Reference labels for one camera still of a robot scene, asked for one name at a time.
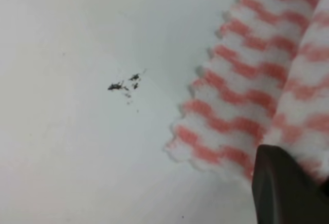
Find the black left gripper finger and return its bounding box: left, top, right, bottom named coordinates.
left=252, top=145, right=328, bottom=224

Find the pink white wavy towel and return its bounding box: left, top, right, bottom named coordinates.
left=165, top=0, right=328, bottom=182

